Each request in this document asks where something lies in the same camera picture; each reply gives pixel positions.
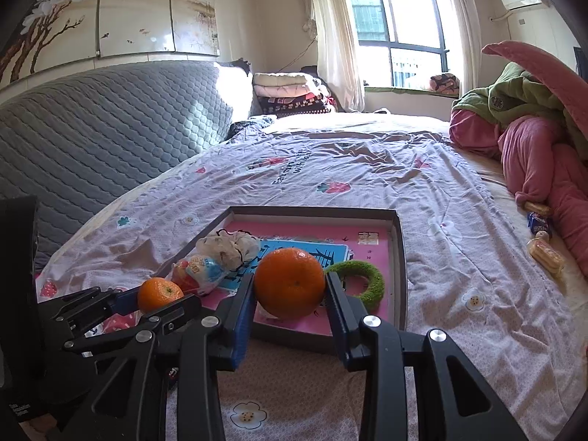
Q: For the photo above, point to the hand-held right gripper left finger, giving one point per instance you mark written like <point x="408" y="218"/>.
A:
<point x="243" y="326"/>

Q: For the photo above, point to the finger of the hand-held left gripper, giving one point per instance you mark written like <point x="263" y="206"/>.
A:
<point x="179" y="305"/>
<point x="124" y="299"/>

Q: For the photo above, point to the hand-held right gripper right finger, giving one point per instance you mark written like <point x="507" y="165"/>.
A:
<point x="335" y="321"/>

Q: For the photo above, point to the orange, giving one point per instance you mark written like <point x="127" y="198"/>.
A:
<point x="158" y="296"/>
<point x="289" y="285"/>

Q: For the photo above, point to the red white snack packet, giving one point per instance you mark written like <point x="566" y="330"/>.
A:
<point x="202" y="271"/>

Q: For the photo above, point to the grey cardboard tray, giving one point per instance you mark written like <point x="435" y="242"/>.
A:
<point x="312" y="213"/>

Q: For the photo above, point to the printed lilac bed sheet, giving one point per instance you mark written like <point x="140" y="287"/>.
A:
<point x="413" y="193"/>

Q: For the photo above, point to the grey quilted headboard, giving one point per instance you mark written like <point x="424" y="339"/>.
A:
<point x="115" y="124"/>

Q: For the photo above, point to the dark cloth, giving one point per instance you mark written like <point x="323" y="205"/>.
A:
<point x="248" y="126"/>

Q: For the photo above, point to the yellow biscuit packet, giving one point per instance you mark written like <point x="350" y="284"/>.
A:
<point x="544" y="255"/>
<point x="537" y="207"/>

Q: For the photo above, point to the small blue snack packet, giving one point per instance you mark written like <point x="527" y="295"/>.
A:
<point x="537" y="223"/>

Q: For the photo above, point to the stack of folded blankets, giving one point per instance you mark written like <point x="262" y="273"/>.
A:
<point x="285" y="96"/>

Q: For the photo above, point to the green windowsill mat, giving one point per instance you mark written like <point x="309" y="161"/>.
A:
<point x="399" y="89"/>

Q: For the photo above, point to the pink quilt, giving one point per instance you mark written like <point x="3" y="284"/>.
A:
<point x="528" y="156"/>

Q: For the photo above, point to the folded patterned blanket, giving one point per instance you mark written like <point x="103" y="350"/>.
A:
<point x="443" y="83"/>

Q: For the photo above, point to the cream curtain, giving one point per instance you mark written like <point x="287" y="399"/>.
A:
<point x="335" y="32"/>
<point x="464" y="23"/>

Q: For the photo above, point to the green blanket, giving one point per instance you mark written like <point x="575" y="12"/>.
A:
<point x="519" y="92"/>

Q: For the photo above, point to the dark framed window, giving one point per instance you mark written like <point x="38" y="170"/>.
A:
<point x="413" y="18"/>

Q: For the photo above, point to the painted blossom wall panel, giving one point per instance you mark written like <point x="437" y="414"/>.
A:
<point x="138" y="9"/>

